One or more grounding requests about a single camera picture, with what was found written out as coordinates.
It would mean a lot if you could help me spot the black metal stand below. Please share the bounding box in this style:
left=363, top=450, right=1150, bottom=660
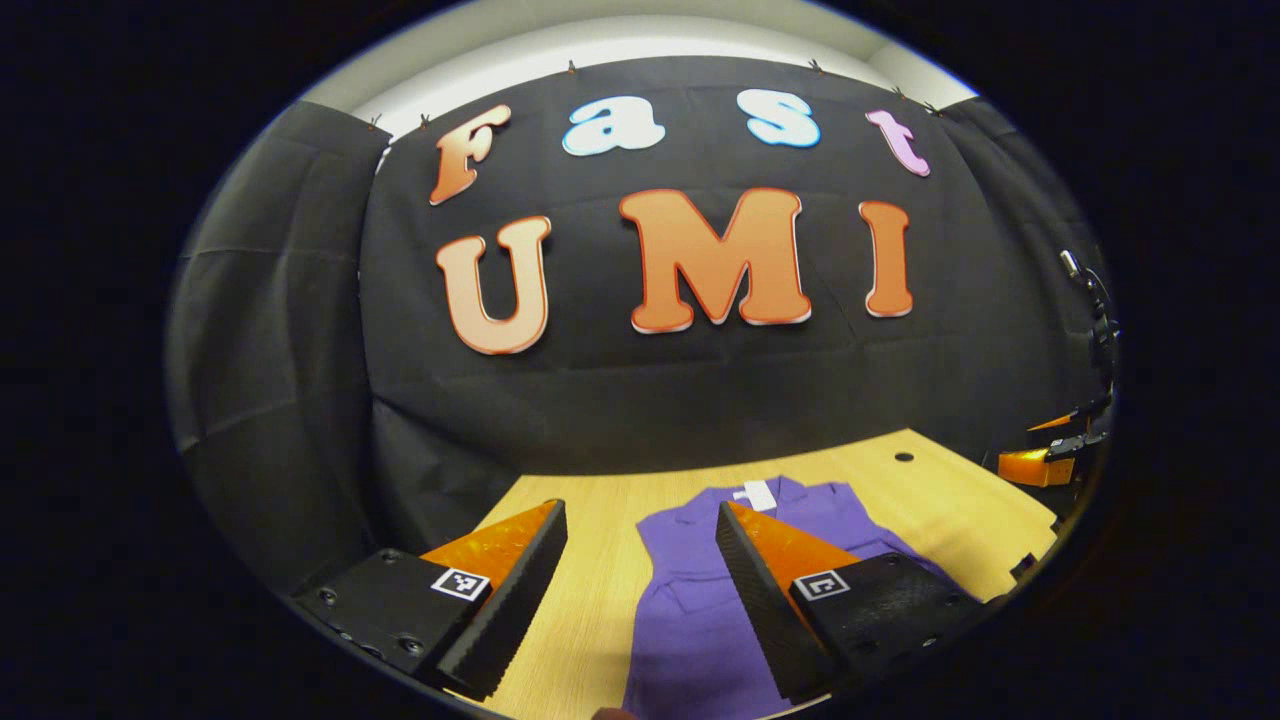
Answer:
left=1060, top=250, right=1121, bottom=376

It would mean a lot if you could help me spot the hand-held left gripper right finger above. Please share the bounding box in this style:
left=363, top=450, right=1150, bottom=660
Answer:
left=715, top=500, right=1001, bottom=701

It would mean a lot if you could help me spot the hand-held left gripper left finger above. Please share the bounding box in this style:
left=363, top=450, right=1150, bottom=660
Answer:
left=290, top=498, right=569, bottom=703

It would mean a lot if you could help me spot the purple knit shirt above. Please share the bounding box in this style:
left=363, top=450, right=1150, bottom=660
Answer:
left=622, top=476, right=961, bottom=720

